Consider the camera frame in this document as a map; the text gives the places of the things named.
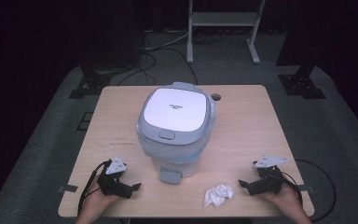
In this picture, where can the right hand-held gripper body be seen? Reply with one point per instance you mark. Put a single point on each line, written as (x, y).
(272, 182)

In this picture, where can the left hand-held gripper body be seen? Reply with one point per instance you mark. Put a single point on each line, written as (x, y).
(110, 182)

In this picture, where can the white tissue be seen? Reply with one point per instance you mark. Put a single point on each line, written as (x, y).
(218, 194)

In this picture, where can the white and grey pedal trash can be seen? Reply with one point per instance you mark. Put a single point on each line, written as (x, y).
(174, 112)

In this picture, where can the person's right hand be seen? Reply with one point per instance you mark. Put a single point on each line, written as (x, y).
(284, 199)

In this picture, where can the person's left hand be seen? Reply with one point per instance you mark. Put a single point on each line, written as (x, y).
(98, 200)

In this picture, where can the grey tape strip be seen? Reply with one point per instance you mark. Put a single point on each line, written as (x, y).
(68, 188)
(306, 188)

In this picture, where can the black stand base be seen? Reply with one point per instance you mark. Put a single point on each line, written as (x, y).
(301, 84)
(90, 85)

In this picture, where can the white metal stand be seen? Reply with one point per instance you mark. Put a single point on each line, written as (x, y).
(223, 19)

